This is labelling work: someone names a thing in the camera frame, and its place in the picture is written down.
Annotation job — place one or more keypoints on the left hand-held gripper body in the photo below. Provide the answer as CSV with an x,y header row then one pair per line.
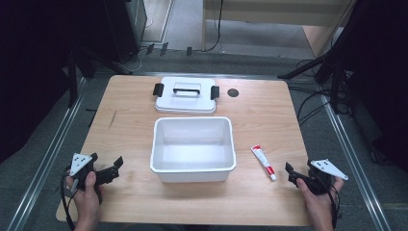
x,y
84,167

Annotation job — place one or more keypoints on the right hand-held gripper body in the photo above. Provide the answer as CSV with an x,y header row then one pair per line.
x,y
322,179

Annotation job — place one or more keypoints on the white and red ointment tube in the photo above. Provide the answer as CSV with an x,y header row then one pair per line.
x,y
263,160

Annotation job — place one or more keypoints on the white plastic storage box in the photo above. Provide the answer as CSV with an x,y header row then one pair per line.
x,y
192,150

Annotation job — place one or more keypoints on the white lid with black clips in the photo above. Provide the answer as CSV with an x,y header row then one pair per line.
x,y
186,101

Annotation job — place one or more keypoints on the person's right hand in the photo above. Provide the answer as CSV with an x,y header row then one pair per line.
x,y
316,200

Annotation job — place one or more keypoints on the person's left hand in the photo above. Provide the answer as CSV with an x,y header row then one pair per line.
x,y
87,196

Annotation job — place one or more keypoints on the black metal stand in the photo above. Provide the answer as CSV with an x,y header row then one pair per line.
x,y
73,80
324,61

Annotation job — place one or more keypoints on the black round table grommet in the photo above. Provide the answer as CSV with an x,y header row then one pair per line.
x,y
233,92

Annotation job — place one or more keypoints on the black cabinet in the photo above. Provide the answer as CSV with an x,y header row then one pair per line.
x,y
123,29

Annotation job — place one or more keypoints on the light wooden furniture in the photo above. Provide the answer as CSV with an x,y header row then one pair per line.
x,y
272,16

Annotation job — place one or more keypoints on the metal floor rail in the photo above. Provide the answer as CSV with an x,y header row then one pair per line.
x,y
45,157
352,160

